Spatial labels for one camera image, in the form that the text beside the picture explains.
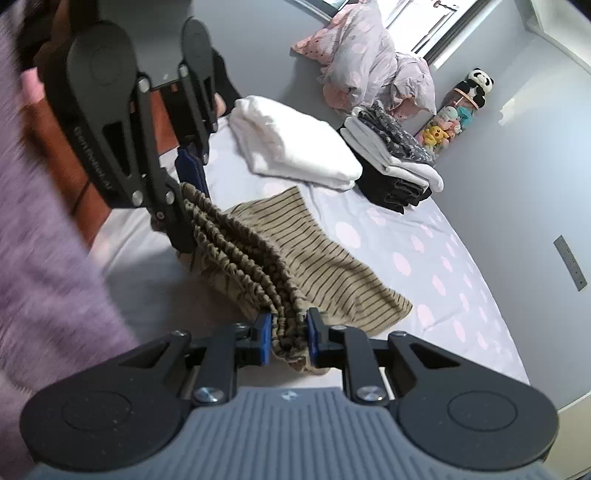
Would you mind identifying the brown striped trousers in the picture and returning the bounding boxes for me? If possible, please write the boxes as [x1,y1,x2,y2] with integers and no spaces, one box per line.
[181,184,413,372]

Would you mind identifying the large white folded blanket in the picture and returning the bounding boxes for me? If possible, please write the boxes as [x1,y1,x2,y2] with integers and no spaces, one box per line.
[228,95,363,191]

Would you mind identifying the black sock foot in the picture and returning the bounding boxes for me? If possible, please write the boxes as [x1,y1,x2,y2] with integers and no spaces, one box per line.
[212,49,242,118]

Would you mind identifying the orange red trouser leg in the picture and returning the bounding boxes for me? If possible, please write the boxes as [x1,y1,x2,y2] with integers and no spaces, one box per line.
[23,82,189,250]

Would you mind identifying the polka dot bed sheet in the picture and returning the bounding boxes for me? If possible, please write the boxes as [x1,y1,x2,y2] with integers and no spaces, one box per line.
[87,115,532,402]

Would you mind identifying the black folded garment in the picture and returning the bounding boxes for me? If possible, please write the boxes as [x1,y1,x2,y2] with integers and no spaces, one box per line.
[356,158,432,214]

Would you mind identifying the purple fuzzy sleeve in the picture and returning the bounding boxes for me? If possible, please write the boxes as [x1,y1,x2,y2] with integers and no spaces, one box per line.
[1,13,136,479]

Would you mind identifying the white folded garment stack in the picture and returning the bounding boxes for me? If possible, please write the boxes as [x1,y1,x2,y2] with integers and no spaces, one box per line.
[341,115,445,193]

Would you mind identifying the dark floral folded garment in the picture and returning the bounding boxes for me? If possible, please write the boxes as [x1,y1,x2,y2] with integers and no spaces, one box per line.
[353,100,435,166]

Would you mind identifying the crumpled pink grey duvet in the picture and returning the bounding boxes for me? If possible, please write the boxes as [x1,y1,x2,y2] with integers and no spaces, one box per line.
[291,1,437,120]

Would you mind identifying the plush toy hanging rack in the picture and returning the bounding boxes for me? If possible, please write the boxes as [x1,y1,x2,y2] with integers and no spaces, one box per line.
[415,68,495,159]

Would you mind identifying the grey wall plate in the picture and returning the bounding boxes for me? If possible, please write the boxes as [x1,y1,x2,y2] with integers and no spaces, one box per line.
[554,235,588,292]

